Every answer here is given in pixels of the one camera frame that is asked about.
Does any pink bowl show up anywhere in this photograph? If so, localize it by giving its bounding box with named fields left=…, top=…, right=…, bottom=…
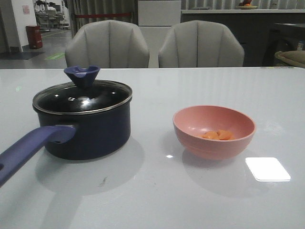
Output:
left=173, top=105, right=256, bottom=160

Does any orange ham slice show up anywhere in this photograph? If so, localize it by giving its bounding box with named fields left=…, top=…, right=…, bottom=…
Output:
left=202, top=131, right=220, bottom=140
left=217, top=129, right=234, bottom=141

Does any glass lid blue knob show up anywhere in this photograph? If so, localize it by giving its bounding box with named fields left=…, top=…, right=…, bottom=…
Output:
left=32, top=65, right=132, bottom=115

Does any dark blue saucepan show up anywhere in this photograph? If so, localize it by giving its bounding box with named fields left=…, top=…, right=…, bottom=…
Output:
left=0, top=100, right=131, bottom=184

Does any right grey chair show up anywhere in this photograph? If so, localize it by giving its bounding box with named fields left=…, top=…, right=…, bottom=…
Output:
left=158, top=20, right=244, bottom=68

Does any grey chair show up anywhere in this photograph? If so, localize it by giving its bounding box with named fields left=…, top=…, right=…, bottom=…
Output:
left=158, top=20, right=244, bottom=68
left=65, top=20, right=150, bottom=68

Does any left grey chair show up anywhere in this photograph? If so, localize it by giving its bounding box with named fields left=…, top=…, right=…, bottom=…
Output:
left=65, top=20, right=150, bottom=68

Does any white cabinet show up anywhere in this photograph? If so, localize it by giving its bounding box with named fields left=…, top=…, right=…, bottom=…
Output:
left=138, top=0, right=181, bottom=68

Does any red barrier tape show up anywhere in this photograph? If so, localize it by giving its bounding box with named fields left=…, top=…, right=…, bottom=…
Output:
left=74, top=12, right=132, bottom=19

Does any dark counter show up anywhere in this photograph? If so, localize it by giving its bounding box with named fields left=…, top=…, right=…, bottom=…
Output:
left=181, top=9, right=305, bottom=67

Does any fruit plate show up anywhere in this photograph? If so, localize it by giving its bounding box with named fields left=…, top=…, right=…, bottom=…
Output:
left=236, top=0, right=258, bottom=10

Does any red bin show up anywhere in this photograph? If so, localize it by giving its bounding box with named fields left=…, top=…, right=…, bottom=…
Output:
left=26, top=25, right=43, bottom=49

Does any olive sofa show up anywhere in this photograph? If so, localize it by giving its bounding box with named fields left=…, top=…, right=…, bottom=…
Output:
left=274, top=51, right=305, bottom=68

